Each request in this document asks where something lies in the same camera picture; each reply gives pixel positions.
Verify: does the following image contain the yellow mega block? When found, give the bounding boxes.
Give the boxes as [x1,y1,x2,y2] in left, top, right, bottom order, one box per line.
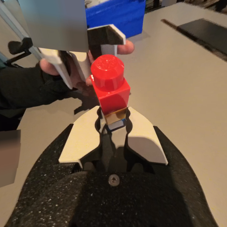
[105,108,127,125]

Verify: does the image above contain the blue mega block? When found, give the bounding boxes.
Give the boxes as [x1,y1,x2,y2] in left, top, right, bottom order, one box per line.
[107,118,127,132]

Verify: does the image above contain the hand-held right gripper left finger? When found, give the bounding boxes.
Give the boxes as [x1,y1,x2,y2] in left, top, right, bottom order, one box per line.
[59,106,103,169]

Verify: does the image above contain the metal rail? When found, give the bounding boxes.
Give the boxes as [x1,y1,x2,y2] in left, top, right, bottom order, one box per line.
[0,3,42,54]

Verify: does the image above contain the person's left forearm black sleeve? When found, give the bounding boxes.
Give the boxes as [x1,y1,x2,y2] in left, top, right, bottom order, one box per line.
[0,64,84,131]

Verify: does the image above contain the blue plastic bin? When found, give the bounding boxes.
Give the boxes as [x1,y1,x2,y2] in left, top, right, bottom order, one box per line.
[85,0,146,39]

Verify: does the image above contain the red mega block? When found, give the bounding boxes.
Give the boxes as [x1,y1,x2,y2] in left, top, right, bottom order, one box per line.
[90,54,131,115]

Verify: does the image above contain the person's left hand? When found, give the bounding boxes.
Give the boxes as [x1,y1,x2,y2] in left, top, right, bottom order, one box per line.
[39,40,134,96]

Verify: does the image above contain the black table mat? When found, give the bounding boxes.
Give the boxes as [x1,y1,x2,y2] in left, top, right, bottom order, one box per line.
[177,19,227,53]

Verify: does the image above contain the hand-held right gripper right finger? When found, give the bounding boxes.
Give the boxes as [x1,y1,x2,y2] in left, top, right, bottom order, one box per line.
[124,106,168,165]

